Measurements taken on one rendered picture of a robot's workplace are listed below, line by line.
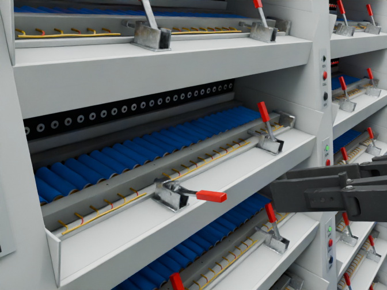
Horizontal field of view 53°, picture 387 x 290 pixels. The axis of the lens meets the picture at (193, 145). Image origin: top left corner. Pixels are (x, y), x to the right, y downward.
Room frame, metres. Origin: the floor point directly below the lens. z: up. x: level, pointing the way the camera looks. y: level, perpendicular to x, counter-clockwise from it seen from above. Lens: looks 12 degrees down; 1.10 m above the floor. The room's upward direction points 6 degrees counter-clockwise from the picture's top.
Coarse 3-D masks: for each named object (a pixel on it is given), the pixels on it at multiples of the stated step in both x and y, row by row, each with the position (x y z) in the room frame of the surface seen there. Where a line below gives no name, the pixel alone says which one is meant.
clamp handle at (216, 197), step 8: (176, 184) 0.44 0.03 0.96; (176, 192) 0.44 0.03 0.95; (184, 192) 0.44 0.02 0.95; (192, 192) 0.43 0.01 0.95; (200, 192) 0.42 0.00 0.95; (208, 192) 0.42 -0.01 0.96; (216, 192) 0.42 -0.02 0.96; (208, 200) 0.41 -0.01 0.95; (216, 200) 0.41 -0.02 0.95; (224, 200) 0.41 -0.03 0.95
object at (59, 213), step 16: (272, 112) 0.80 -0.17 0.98; (240, 128) 0.68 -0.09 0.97; (256, 128) 0.72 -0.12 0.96; (208, 144) 0.59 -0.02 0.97; (224, 144) 0.63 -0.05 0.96; (160, 160) 0.52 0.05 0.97; (176, 160) 0.52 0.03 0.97; (192, 160) 0.56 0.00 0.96; (128, 176) 0.46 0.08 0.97; (144, 176) 0.47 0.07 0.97; (160, 176) 0.50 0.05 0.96; (80, 192) 0.41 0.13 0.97; (96, 192) 0.42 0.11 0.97; (112, 192) 0.43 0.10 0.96; (128, 192) 0.46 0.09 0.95; (48, 208) 0.37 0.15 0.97; (64, 208) 0.38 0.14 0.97; (80, 208) 0.40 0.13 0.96; (96, 208) 0.42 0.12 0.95; (112, 208) 0.41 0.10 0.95; (48, 224) 0.37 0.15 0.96; (64, 224) 0.37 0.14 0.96; (80, 224) 0.38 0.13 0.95
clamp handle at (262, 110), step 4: (260, 104) 0.66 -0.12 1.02; (264, 104) 0.67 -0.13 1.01; (260, 108) 0.66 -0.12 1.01; (264, 108) 0.67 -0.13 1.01; (260, 112) 0.66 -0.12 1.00; (264, 112) 0.66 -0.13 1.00; (264, 116) 0.66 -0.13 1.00; (268, 116) 0.67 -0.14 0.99; (264, 120) 0.66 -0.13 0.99; (268, 120) 0.66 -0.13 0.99; (268, 124) 0.66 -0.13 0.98; (268, 128) 0.66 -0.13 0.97; (268, 132) 0.66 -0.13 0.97; (272, 132) 0.66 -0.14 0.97; (272, 136) 0.66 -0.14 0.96
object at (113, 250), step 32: (224, 96) 0.82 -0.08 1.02; (256, 96) 0.85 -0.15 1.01; (96, 128) 0.56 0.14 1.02; (256, 160) 0.61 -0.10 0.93; (288, 160) 0.68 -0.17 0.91; (224, 192) 0.51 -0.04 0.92; (96, 224) 0.39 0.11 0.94; (128, 224) 0.40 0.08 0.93; (160, 224) 0.41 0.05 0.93; (192, 224) 0.46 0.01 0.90; (64, 256) 0.34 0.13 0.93; (96, 256) 0.35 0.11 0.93; (128, 256) 0.37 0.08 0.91; (64, 288) 0.31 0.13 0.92; (96, 288) 0.34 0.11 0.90
